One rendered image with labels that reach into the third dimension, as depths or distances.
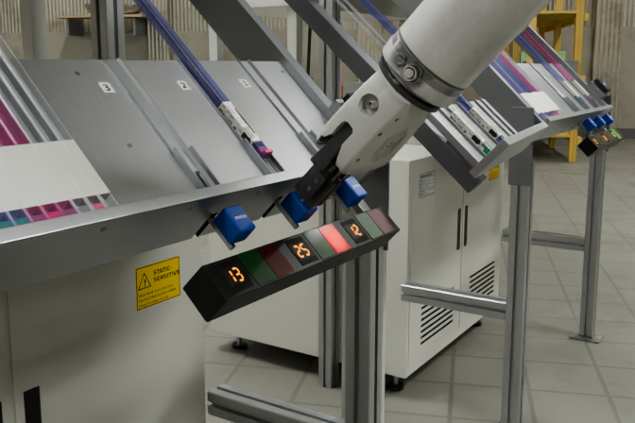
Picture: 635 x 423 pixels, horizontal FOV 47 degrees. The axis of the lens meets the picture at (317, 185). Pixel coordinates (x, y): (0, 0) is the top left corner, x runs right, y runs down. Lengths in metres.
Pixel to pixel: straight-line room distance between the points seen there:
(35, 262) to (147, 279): 0.52
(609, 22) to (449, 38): 8.69
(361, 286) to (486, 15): 0.49
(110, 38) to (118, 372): 0.55
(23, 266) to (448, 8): 0.40
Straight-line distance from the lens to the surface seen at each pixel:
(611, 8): 9.35
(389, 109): 0.68
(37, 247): 0.57
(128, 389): 1.13
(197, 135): 0.78
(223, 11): 1.09
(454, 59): 0.66
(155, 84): 0.81
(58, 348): 1.02
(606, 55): 9.33
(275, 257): 0.73
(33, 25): 1.38
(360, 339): 1.05
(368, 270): 1.01
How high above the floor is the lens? 0.85
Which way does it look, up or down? 9 degrees down
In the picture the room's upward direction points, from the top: straight up
